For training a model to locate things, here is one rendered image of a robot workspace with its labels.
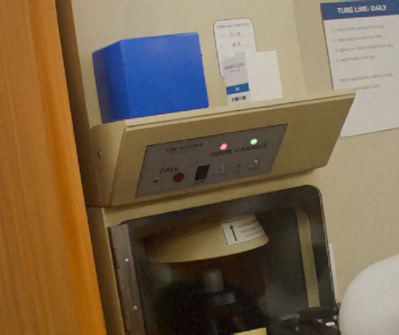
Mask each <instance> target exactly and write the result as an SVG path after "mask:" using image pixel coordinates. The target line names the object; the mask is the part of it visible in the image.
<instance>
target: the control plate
mask: <svg viewBox="0 0 399 335"><path fill-rule="evenodd" d="M287 126H288V124H278V125H273V126H269V127H265V128H252V129H248V130H242V131H238V132H230V133H221V134H217V135H213V136H204V137H200V138H191V139H186V140H178V141H173V142H169V143H165V144H152V145H148V146H147V147H146V150H145V154H144V162H143V165H142V168H141V172H140V178H139V183H138V187H137V190H136V196H135V198H139V197H143V196H150V195H157V194H160V193H165V192H169V191H179V190H183V189H187V188H191V187H198V186H205V185H209V184H213V183H220V182H223V181H232V180H235V179H242V178H246V177H250V176H253V175H264V174H268V173H271V169H272V167H273V165H274V163H275V158H276V156H277V154H278V152H279V149H280V144H281V143H282V139H283V137H284V135H285V131H286V129H287ZM252 139H258V141H257V143H256V144H250V141H251V140H252ZM221 144H228V146H227V148H226V149H223V150H222V149H219V147H220V145H221ZM254 160H259V165H254V164H252V163H253V161H254ZM239 162H241V163H243V165H242V168H239V167H236V164H238V163H239ZM203 165H210V166H209V168H208V171H207V178H206V179H202V180H197V181H194V180H195V177H196V173H197V168H198V166H203ZM222 165H225V166H226V167H225V171H220V170H219V167H220V166H222ZM180 172H181V173H183V174H184V179H183V180H182V181H180V182H176V181H174V180H173V177H174V175H176V174H177V173H180ZM155 178H160V182H159V183H157V184H152V181H153V180H154V179H155Z"/></svg>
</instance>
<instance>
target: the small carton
mask: <svg viewBox="0 0 399 335"><path fill-rule="evenodd" d="M222 63H223V77H224V82H225V87H226V91H227V100H228V105H230V104H239V103H244V102H254V101H263V100H268V99H273V98H283V94H282V86H281V81H280V76H279V67H278V62H277V53H276V51H273V50H271V51H265V52H257V53H245V54H240V55H237V56H234V57H229V58H223V59H222Z"/></svg>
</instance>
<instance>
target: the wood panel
mask: <svg viewBox="0 0 399 335"><path fill-rule="evenodd" d="M65 80H66V77H65V69H64V65H63V56H62V51H61V39H60V34H59V30H58V22H57V14H56V6H55V1H54V0H0V335H107V332H106V328H105V319H104V315H103V311H102V306H101V296H100V290H99V285H98V280H97V273H96V268H95V264H94V259H93V249H92V243H91V238H90V233H89V225H88V220H87V216H86V209H85V199H84V195H83V191H82V185H81V173H80V168H79V164H78V159H77V151H76V142H75V138H74V133H73V126H72V123H73V121H72V116H71V112H70V107H69V95H68V90H67V86H66V82H65Z"/></svg>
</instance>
